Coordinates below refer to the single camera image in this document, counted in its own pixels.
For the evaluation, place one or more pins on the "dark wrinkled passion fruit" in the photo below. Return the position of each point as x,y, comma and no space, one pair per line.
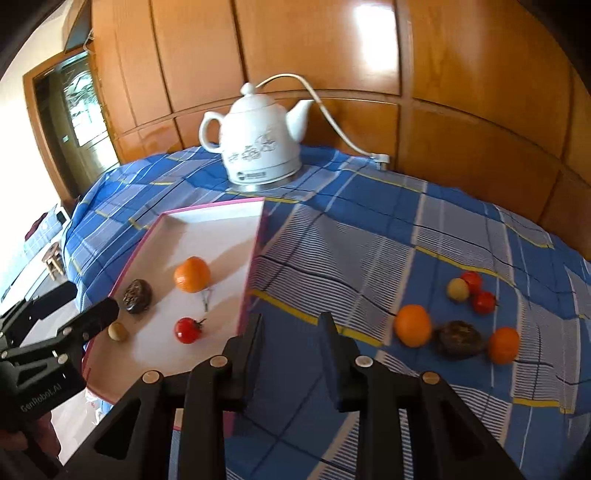
137,296

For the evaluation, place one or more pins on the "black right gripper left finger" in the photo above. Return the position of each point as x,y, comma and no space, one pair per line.
133,441

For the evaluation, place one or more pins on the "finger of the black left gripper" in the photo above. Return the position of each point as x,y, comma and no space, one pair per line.
87,322
18,321

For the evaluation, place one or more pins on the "small orange mandarin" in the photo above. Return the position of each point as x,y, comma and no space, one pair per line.
503,346

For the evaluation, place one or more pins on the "blue plaid tablecloth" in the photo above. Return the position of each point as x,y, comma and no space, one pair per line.
361,244

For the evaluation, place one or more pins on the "large orange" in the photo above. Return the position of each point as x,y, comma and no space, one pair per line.
413,326

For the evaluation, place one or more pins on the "red tomato with stem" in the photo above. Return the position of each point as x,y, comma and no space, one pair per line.
188,330

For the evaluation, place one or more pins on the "small orange tangerine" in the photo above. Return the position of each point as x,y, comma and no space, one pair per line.
193,275

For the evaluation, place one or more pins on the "small wooden stool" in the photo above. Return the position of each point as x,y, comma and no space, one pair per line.
53,261

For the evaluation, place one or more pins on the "wooden wall panelling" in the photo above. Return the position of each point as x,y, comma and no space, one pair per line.
476,95

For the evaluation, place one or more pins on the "large dark wrinkled fruit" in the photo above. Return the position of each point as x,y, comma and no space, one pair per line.
458,340

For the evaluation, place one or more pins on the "small yellow green fruit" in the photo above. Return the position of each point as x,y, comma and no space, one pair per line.
117,332

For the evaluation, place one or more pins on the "yellow green round fruit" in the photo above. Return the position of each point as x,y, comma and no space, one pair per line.
458,290

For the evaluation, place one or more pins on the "red cherry tomato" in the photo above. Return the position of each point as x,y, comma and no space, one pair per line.
484,302
474,281

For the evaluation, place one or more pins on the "white ceramic electric kettle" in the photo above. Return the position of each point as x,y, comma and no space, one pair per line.
259,140

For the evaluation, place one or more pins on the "pink rimmed white tray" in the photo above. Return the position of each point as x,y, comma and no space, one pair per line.
181,295

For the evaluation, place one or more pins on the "wooden door frame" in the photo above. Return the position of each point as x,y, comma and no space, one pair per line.
68,124

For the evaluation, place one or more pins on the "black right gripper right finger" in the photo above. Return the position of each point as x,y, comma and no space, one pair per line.
417,421

